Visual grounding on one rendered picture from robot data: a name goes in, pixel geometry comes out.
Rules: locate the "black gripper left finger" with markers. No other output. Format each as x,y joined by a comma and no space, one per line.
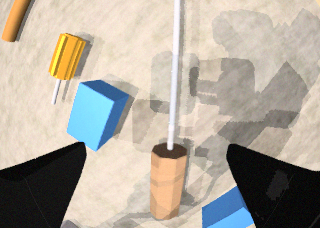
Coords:
36,193

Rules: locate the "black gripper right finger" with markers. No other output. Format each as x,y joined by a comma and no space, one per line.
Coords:
277,194

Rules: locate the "blue cube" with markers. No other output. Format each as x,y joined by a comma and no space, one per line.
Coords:
227,211
97,108

